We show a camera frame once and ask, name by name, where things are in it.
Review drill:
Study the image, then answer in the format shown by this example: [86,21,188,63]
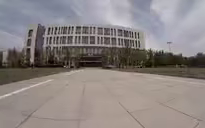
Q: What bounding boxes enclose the white painted line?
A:
[0,78,55,104]

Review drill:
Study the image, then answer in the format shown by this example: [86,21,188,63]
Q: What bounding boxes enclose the dark grass strip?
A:
[0,67,74,88]

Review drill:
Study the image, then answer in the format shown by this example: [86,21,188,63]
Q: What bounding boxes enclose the pale stone paved plaza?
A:
[0,67,205,128]

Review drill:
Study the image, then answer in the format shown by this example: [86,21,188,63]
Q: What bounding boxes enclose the tall lamp pole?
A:
[166,41,174,54]

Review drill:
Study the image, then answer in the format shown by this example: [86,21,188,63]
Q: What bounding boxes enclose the row of dark trees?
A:
[103,48,205,69]

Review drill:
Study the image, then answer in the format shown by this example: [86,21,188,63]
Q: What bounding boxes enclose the large white multi-storey building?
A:
[23,23,146,68]

